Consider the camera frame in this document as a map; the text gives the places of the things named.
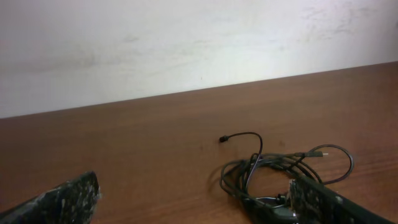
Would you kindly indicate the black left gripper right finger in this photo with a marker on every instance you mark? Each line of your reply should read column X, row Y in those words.
column 314, row 203

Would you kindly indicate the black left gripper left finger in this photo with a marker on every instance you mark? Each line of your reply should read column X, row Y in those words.
column 73, row 201

